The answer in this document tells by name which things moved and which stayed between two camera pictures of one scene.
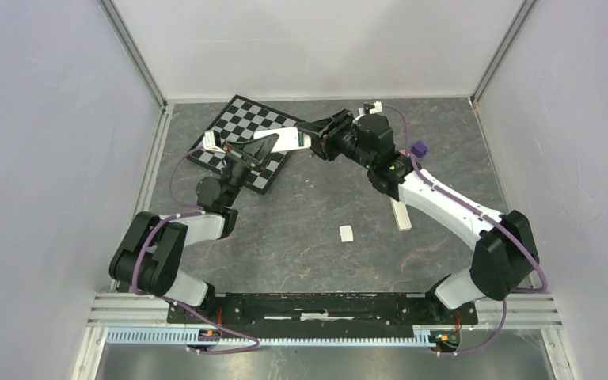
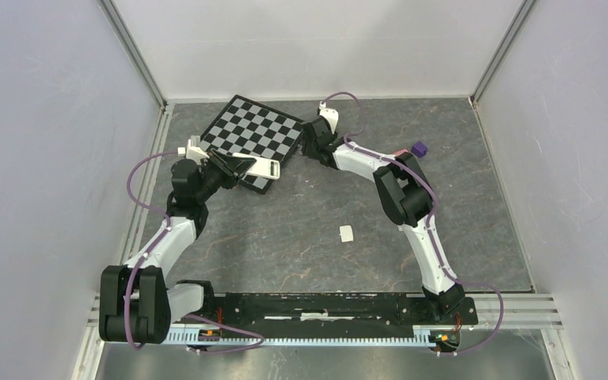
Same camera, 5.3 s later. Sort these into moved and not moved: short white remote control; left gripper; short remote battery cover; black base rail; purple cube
Moved: left gripper; short white remote control
Not moved: black base rail; short remote battery cover; purple cube
